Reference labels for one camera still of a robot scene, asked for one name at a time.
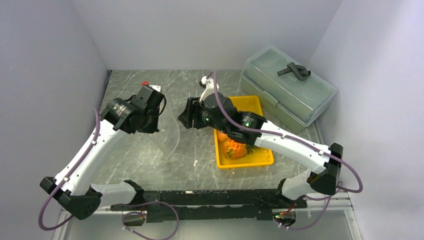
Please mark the toy peach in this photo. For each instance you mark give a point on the toy peach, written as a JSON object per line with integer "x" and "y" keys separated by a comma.
{"x": 221, "y": 136}

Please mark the clear zip top bag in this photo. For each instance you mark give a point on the clear zip top bag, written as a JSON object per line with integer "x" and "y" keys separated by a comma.
{"x": 168, "y": 136}

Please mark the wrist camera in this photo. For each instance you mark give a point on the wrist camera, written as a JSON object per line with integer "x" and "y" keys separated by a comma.
{"x": 208, "y": 86}
{"x": 149, "y": 96}

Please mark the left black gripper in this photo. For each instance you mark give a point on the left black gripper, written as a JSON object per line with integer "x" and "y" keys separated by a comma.
{"x": 153, "y": 127}

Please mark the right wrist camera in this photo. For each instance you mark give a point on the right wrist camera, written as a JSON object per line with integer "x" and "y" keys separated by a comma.
{"x": 208, "y": 86}

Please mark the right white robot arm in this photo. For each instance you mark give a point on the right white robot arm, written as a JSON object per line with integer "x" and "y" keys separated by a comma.
{"x": 254, "y": 130}

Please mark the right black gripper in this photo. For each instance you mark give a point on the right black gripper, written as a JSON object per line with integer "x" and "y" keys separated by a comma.
{"x": 191, "y": 111}

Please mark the green translucent storage box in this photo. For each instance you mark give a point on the green translucent storage box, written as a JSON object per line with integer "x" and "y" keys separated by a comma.
{"x": 287, "y": 89}

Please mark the orange toy pineapple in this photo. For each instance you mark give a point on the orange toy pineapple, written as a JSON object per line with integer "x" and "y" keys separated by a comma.
{"x": 234, "y": 150}

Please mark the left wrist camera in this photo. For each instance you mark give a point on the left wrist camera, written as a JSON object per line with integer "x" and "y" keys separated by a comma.
{"x": 149, "y": 96}

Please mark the yellow plastic tray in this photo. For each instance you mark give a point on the yellow plastic tray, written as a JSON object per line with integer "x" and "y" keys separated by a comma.
{"x": 259, "y": 157}

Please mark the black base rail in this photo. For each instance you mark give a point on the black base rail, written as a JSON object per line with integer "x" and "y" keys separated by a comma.
{"x": 169, "y": 205}

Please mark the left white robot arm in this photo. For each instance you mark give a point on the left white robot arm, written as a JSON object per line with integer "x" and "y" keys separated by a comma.
{"x": 73, "y": 187}

